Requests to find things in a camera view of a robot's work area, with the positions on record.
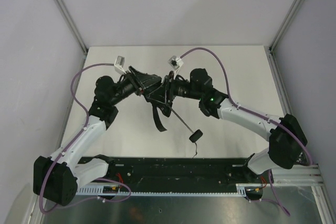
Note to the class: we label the black folding umbrella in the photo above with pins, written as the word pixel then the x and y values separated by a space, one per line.
pixel 179 88

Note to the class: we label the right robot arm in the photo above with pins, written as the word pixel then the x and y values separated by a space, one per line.
pixel 284 134

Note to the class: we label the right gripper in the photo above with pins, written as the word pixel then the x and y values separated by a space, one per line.
pixel 169 87

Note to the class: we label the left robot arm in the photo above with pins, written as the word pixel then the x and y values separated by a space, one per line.
pixel 59 176

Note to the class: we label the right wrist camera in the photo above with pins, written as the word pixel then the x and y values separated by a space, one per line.
pixel 176 63

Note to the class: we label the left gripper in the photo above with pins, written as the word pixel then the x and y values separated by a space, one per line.
pixel 135 80

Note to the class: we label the right aluminium frame post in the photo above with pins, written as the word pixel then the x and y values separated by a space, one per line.
pixel 292 12

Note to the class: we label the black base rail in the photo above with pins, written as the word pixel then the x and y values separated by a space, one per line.
pixel 181 175

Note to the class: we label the aluminium frame post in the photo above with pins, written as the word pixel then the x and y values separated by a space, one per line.
pixel 71 25
pixel 292 12

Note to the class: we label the grey cable duct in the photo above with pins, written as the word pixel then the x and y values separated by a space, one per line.
pixel 114 190

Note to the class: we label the left aluminium frame post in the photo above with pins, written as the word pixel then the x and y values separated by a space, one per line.
pixel 71 25

